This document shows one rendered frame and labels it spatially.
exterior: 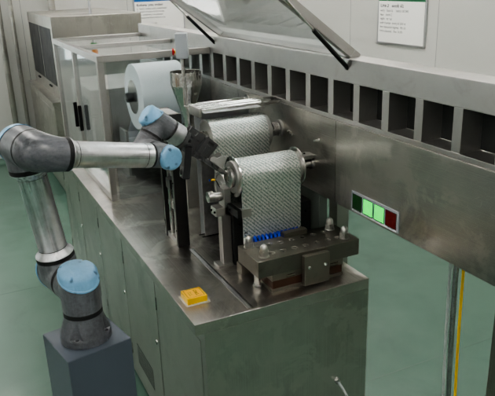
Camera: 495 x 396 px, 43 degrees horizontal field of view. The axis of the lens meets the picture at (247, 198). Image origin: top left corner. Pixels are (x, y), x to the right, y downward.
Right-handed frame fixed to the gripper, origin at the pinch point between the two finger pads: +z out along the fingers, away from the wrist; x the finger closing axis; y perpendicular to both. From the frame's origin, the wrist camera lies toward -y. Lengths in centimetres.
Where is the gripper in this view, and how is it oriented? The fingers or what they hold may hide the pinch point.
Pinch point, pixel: (221, 172)
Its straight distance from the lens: 220.5
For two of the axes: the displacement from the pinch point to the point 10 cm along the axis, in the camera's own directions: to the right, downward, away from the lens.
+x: -4.3, -2.9, 8.5
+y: 5.5, -8.3, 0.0
